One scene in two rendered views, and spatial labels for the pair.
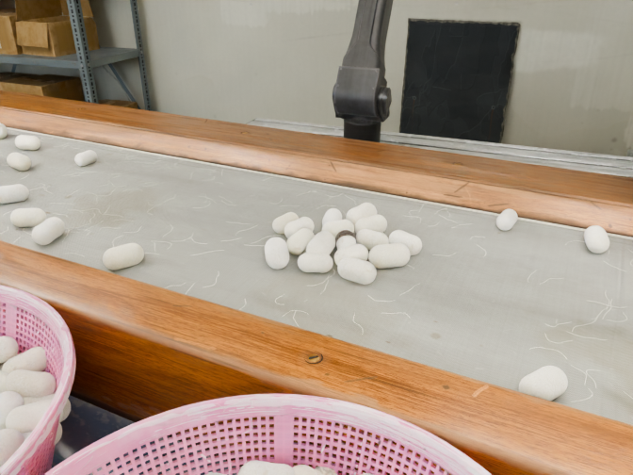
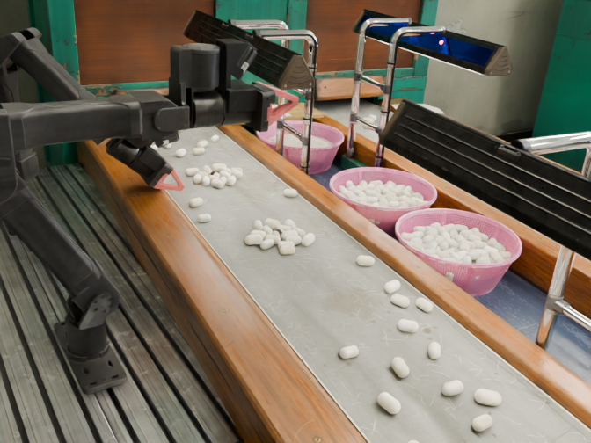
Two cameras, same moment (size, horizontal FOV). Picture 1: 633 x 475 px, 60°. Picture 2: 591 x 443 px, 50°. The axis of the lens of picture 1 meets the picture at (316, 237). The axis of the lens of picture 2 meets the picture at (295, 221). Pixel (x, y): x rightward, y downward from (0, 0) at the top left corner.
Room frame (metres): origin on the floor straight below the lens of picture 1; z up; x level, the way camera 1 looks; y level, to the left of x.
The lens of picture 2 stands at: (1.42, 0.69, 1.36)
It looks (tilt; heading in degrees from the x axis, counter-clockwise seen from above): 26 degrees down; 215
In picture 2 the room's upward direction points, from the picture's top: 4 degrees clockwise
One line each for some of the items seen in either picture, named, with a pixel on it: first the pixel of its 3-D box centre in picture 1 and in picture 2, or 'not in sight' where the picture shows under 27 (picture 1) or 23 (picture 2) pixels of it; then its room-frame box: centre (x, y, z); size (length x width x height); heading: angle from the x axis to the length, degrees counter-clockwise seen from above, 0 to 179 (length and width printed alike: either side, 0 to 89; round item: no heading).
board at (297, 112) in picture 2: not in sight; (269, 112); (-0.18, -0.57, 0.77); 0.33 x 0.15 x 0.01; 154
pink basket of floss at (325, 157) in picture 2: not in sight; (299, 148); (-0.08, -0.37, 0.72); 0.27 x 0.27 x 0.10
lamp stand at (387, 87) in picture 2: not in sight; (393, 102); (-0.19, -0.13, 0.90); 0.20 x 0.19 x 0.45; 64
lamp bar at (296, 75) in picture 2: not in sight; (239, 43); (0.24, -0.34, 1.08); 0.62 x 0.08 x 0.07; 64
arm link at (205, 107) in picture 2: not in sight; (202, 105); (0.71, 0.00, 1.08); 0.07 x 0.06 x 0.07; 159
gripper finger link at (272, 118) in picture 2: not in sight; (270, 101); (0.59, 0.03, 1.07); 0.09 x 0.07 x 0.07; 159
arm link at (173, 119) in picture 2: not in sight; (180, 84); (0.75, -0.02, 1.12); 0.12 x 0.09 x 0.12; 159
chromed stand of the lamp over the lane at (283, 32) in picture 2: not in sight; (266, 112); (0.17, -0.30, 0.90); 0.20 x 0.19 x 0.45; 64
